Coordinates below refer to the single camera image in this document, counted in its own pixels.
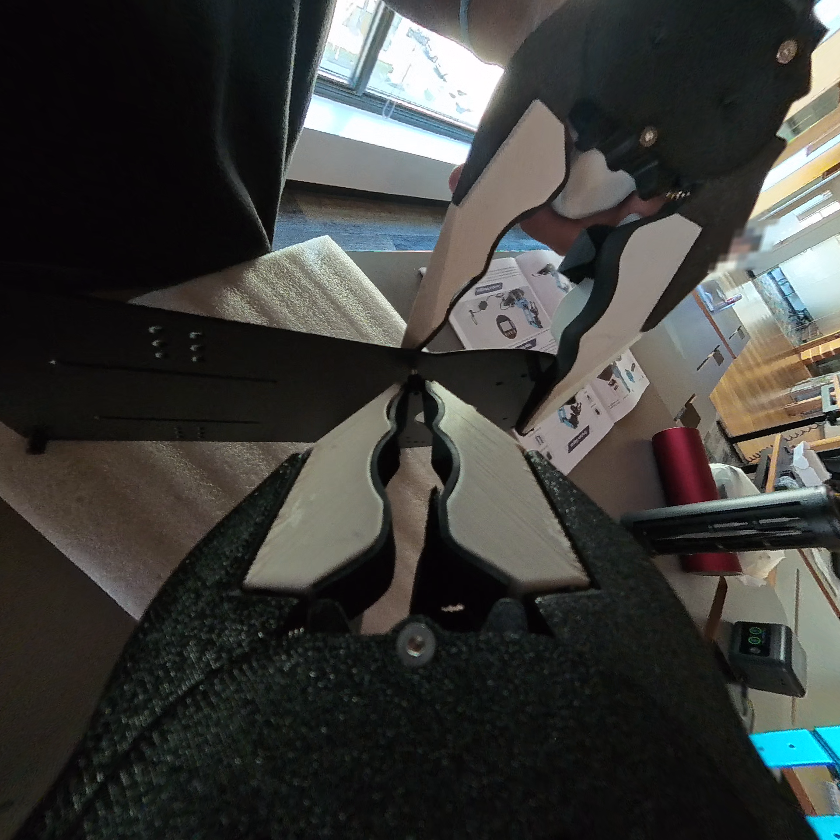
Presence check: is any printed instruction leaflet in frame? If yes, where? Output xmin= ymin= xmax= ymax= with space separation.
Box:
xmin=449 ymin=256 xmax=651 ymax=476

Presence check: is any person's left hand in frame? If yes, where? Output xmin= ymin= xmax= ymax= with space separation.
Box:
xmin=524 ymin=197 xmax=658 ymax=257

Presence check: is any dark teal object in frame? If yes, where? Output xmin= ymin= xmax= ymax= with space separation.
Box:
xmin=620 ymin=484 xmax=840 ymax=557

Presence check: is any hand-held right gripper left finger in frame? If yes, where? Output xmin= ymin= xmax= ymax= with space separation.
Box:
xmin=243 ymin=386 xmax=404 ymax=621

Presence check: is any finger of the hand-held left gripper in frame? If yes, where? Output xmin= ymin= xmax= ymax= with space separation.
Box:
xmin=514 ymin=213 xmax=703 ymax=435
xmin=400 ymin=98 xmax=570 ymax=350

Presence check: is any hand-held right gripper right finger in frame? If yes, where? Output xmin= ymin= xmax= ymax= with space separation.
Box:
xmin=415 ymin=379 xmax=592 ymax=626

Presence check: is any white foam sheet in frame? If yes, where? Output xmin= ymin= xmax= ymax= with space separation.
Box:
xmin=0 ymin=235 xmax=475 ymax=636

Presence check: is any blue round metal part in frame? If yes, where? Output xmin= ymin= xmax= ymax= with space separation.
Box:
xmin=748 ymin=725 xmax=840 ymax=840

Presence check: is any black device green display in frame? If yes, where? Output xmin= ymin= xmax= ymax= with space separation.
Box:
xmin=727 ymin=620 xmax=808 ymax=698

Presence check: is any red metal cylinder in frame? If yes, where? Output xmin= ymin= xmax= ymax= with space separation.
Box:
xmin=650 ymin=427 xmax=744 ymax=577

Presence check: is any white crumpled tissue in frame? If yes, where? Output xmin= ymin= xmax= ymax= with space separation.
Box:
xmin=707 ymin=462 xmax=786 ymax=580

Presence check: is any window with grey frame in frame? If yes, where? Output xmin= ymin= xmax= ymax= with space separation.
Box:
xmin=314 ymin=0 xmax=508 ymax=142

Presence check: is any black metal chassis plate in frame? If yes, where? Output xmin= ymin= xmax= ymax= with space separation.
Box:
xmin=0 ymin=289 xmax=560 ymax=458

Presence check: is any wooden office shelving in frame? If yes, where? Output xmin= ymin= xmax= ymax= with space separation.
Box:
xmin=696 ymin=262 xmax=840 ymax=460

